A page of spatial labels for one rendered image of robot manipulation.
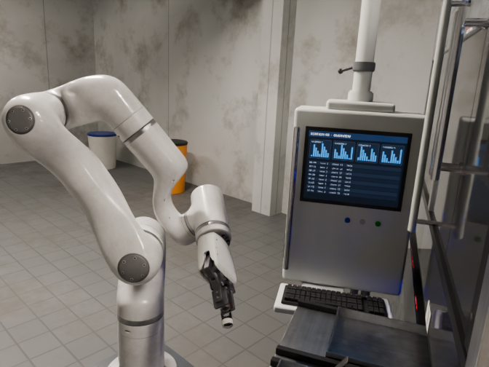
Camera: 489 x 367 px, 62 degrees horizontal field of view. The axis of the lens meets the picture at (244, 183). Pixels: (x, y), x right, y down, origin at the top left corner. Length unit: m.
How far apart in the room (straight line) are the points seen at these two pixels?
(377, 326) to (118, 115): 1.05
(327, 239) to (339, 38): 3.26
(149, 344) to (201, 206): 0.38
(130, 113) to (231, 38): 4.86
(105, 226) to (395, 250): 1.19
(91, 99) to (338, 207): 1.10
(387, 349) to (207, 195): 0.73
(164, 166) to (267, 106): 4.05
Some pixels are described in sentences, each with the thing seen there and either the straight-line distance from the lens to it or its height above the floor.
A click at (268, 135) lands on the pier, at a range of 4.97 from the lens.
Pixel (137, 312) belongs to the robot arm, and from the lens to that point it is 1.09.
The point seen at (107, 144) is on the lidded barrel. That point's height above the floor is 0.44.
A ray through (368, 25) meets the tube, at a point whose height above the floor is 1.87.
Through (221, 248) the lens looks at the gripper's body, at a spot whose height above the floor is 1.28.
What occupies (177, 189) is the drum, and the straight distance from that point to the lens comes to 5.93.
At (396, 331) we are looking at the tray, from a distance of 1.49.
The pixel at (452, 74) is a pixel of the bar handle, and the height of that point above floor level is 1.68.
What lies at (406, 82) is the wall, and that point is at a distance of 4.36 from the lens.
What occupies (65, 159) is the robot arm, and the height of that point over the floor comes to 1.46.
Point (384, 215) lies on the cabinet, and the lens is 1.74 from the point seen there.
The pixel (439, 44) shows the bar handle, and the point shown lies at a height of 1.78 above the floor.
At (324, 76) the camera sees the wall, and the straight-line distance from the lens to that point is 4.79.
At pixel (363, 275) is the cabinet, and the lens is 1.83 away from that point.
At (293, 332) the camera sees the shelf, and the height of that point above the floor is 0.88.
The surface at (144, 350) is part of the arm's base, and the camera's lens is 1.15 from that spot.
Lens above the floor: 1.65
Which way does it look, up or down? 14 degrees down
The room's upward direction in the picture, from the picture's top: 3 degrees clockwise
